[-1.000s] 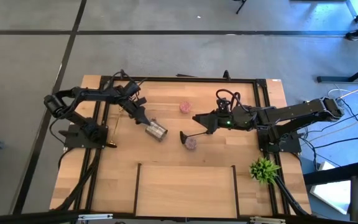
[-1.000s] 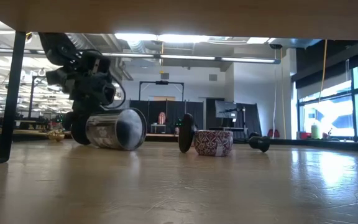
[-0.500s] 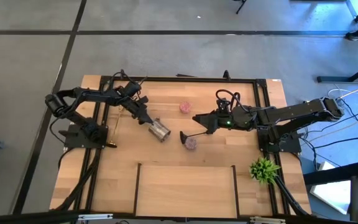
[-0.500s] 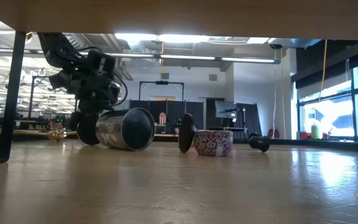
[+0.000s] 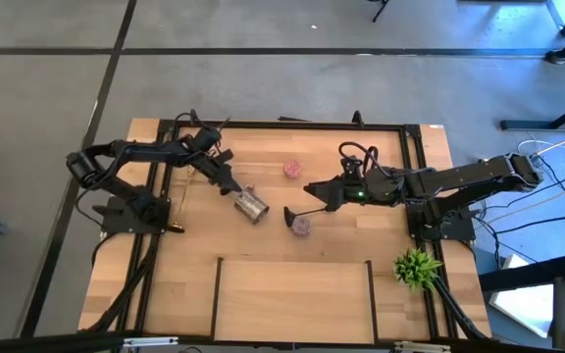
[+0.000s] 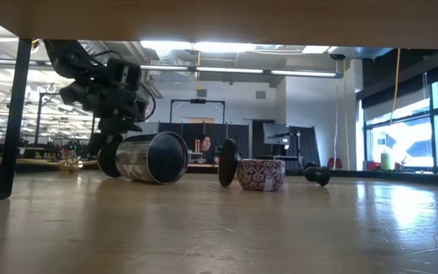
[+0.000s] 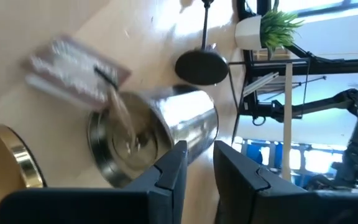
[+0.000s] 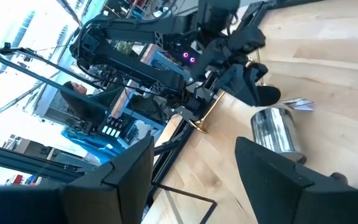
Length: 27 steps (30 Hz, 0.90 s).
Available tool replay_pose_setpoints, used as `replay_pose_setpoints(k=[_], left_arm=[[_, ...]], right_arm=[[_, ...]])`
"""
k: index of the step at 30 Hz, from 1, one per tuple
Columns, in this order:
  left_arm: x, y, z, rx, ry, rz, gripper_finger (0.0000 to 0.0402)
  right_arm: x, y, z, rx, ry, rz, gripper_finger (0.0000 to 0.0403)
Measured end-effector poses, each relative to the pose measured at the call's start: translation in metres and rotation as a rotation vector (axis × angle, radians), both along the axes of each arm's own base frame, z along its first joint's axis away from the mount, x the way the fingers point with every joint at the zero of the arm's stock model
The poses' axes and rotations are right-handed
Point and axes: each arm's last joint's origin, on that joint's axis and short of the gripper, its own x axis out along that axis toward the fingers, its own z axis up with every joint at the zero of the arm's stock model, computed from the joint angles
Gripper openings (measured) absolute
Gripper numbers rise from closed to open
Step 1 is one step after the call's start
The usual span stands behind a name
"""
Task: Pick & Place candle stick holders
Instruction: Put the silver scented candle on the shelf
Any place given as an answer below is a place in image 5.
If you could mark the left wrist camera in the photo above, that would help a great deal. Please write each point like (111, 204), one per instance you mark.
(224, 158)

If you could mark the black platform side frame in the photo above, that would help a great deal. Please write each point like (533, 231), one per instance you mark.
(372, 299)
(217, 294)

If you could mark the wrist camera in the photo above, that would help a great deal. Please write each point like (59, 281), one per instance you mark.
(224, 158)
(352, 169)

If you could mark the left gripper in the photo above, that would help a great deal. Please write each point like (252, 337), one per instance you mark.
(211, 164)

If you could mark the silver candle holder with tag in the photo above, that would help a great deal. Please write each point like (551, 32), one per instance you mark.
(252, 206)

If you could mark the black aluminium table frame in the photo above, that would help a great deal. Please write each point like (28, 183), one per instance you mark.
(287, 126)

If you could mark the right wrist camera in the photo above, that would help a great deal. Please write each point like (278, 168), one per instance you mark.
(352, 169)

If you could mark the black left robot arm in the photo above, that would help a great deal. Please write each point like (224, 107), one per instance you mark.
(140, 149)

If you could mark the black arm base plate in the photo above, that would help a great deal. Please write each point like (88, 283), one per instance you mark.
(116, 218)
(459, 230)

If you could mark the black desk foot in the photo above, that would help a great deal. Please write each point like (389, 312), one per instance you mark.
(532, 125)
(528, 274)

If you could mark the black frame clamp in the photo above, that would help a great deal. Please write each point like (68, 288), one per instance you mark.
(358, 117)
(193, 116)

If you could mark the pink ball near top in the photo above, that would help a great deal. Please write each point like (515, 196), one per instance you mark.
(292, 169)

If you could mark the black frame beam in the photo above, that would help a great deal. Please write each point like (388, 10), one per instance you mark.
(66, 340)

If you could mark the silver frame bracket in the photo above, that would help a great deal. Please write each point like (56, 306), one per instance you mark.
(150, 341)
(422, 348)

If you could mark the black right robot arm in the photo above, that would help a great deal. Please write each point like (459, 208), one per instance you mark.
(469, 174)

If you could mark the green artificial plant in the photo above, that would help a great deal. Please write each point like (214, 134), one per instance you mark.
(416, 269)

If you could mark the purple-pink ball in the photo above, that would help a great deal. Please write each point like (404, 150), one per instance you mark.
(301, 226)

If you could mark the black tripod leg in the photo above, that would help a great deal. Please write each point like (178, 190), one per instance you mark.
(379, 12)

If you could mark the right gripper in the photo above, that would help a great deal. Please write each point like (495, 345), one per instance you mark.
(375, 188)

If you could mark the white board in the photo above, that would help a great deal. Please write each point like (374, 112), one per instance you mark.
(523, 304)

